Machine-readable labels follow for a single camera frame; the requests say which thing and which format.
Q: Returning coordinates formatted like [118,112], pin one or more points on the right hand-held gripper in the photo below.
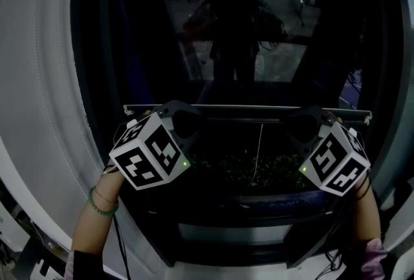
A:
[336,162]

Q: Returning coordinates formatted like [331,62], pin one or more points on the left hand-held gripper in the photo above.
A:
[145,156]

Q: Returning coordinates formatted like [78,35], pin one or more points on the person's right forearm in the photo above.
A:
[365,220]

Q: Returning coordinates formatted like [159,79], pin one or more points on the person's left forearm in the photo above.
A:
[93,230]

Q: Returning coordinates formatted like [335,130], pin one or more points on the person's black and pink top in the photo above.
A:
[84,265]

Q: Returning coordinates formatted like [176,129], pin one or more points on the dark grey window frame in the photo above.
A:
[87,94]

